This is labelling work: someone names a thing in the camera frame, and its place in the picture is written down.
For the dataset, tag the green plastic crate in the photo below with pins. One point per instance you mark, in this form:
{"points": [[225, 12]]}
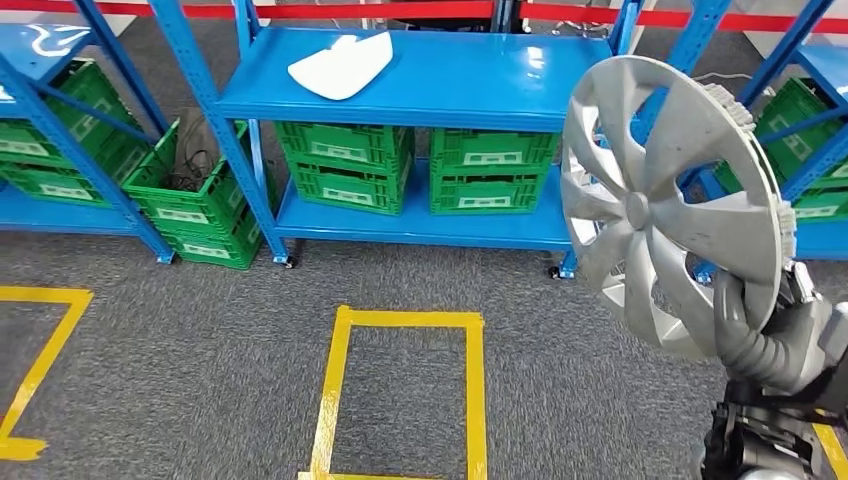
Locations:
{"points": [[311, 182], [450, 149], [106, 93], [298, 142], [172, 242], [795, 112], [828, 199], [20, 175], [450, 189], [139, 195]]}

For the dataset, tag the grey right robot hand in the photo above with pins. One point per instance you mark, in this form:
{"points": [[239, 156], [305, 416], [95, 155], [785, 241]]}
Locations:
{"points": [[808, 344]]}

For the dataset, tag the grey plastic wheel cover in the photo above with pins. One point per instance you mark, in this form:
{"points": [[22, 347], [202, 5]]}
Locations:
{"points": [[636, 208]]}

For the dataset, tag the blue metal shelf rack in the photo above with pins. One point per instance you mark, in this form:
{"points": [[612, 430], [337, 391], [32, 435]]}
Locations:
{"points": [[821, 242], [450, 73], [20, 66]]}

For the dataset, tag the dark grey floor box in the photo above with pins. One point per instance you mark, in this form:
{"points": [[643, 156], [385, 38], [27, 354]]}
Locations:
{"points": [[195, 126]]}

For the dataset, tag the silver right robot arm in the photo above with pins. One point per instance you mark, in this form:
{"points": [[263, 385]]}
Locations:
{"points": [[755, 450]]}

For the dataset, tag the red barrier belt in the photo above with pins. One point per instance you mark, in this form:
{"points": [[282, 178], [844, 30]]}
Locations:
{"points": [[331, 10], [583, 12]]}

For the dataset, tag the white curved plastic panel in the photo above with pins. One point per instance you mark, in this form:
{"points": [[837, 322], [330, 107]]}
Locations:
{"points": [[344, 66]]}

